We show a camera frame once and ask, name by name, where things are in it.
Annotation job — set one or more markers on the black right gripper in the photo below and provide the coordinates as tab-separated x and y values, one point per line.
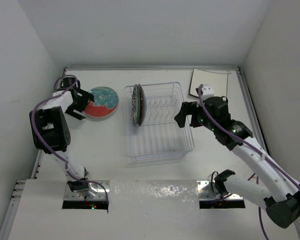
187	108

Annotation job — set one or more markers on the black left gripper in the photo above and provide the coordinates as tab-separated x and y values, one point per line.
85	98

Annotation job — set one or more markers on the white round plate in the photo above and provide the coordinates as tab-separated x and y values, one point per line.
106	99

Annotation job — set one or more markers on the square grey plate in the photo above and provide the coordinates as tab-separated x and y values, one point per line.
218	82

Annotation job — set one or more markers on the red floral round plate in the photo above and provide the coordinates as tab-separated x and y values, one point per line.
100	115

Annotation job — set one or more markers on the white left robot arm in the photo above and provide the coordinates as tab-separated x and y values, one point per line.
51	133

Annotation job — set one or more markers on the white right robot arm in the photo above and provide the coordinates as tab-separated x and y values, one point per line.
280	195

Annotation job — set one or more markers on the dark red round plate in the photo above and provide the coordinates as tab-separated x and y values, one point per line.
143	105

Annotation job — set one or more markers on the black white speckled plate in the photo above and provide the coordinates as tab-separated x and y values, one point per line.
135	105

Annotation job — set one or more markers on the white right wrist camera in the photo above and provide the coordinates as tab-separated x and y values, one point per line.
205	91

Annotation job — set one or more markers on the white wire dish rack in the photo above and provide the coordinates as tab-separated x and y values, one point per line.
158	137

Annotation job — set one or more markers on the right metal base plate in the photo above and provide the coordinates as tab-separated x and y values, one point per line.
207	192

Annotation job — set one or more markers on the metal base plate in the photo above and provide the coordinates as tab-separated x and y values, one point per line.
90	191
207	192

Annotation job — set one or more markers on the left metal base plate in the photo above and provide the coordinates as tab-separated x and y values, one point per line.
90	191

